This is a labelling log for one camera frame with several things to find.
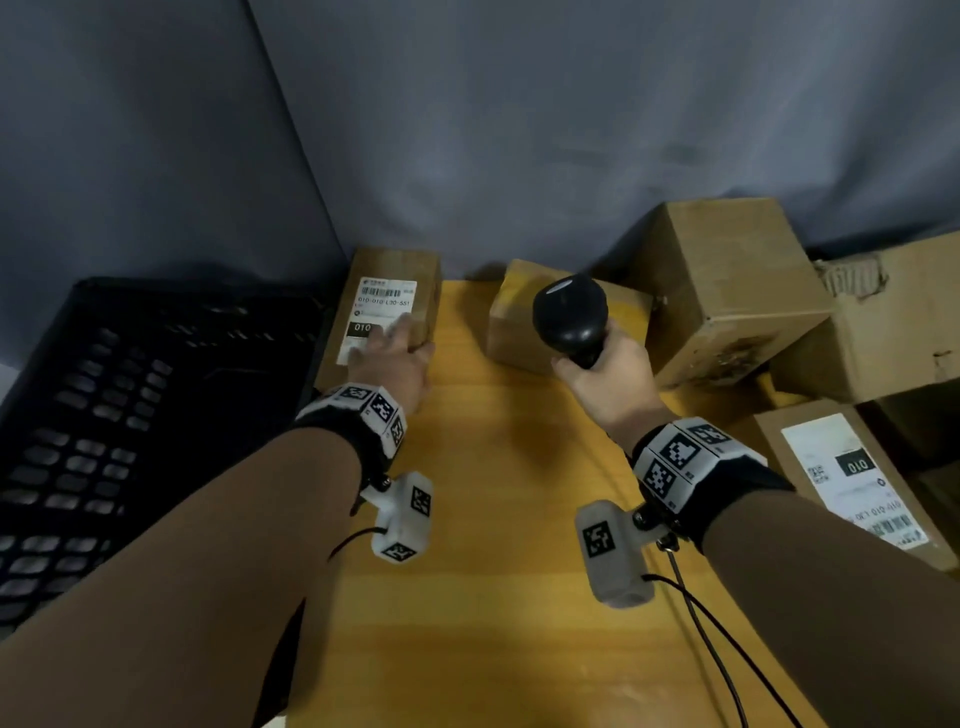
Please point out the person's right hand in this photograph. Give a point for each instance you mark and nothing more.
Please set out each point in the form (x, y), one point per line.
(615, 390)

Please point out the black plastic crate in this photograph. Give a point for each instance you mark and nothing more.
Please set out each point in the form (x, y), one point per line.
(112, 420)

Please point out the person's right forearm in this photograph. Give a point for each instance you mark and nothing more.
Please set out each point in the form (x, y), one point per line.
(840, 600)

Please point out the black wristband with marker tags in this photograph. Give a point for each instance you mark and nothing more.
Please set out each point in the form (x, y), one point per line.
(375, 409)
(735, 487)

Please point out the person's left hand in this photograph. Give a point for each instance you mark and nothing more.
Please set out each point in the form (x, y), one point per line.
(390, 367)

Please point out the yellow taped labelled cardboard box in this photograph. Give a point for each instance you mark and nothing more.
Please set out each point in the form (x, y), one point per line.
(510, 330)

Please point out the black barcode scanner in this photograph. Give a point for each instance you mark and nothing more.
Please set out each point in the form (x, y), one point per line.
(570, 315)

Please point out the person's left forearm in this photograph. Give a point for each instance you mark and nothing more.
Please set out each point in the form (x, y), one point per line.
(172, 585)

